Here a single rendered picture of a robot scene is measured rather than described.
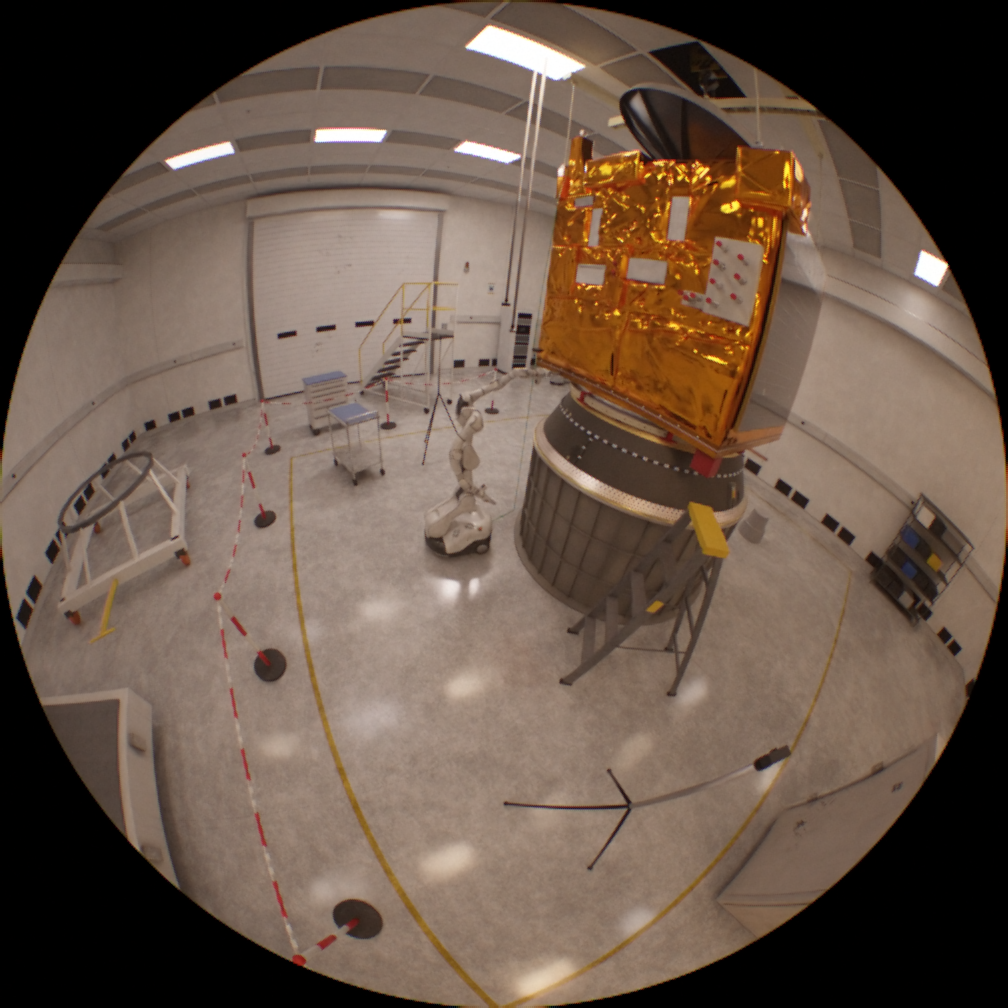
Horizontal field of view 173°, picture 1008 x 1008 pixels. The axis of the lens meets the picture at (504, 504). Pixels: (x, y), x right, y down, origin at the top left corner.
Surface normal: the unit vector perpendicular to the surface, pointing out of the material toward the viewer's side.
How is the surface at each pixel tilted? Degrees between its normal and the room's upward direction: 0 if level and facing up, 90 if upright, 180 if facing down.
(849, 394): 90
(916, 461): 90
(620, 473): 62
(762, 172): 86
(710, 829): 0
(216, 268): 90
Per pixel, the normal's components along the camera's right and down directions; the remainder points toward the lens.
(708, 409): -0.87, 0.22
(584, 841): 0.10, -0.80
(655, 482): -0.26, 0.08
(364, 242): 0.51, 0.55
